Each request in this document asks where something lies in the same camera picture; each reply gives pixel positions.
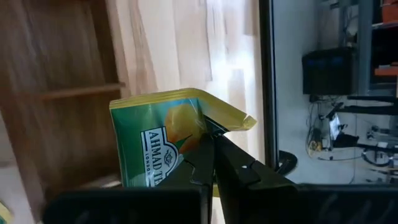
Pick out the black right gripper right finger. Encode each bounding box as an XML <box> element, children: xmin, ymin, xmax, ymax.
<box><xmin>215</xmin><ymin>134</ymin><xmax>398</xmax><ymax>224</ymax></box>

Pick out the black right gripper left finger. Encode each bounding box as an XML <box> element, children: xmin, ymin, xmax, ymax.
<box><xmin>42</xmin><ymin>132</ymin><xmax>216</xmax><ymax>224</ymax></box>

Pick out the green yellow tea packet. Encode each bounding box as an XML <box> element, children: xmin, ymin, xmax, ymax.
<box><xmin>109</xmin><ymin>87</ymin><xmax>258</xmax><ymax>189</ymax></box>

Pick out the wooden tea organizer box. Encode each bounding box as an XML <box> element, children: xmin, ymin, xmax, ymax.
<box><xmin>0</xmin><ymin>0</ymin><xmax>131</xmax><ymax>223</ymax></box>

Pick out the black cabinet box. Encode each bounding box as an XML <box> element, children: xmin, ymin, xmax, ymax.
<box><xmin>301</xmin><ymin>46</ymin><xmax>358</xmax><ymax>96</ymax></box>

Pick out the parts shelf with bins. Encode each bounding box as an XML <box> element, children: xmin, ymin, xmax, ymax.
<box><xmin>338</xmin><ymin>0</ymin><xmax>398</xmax><ymax>96</ymax></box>

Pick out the black table handle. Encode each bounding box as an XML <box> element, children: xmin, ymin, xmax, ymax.
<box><xmin>275</xmin><ymin>150</ymin><xmax>299</xmax><ymax>176</ymax></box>

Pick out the yellow floor cable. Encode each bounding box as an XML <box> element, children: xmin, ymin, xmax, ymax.
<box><xmin>307</xmin><ymin>129</ymin><xmax>324</xmax><ymax>156</ymax></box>

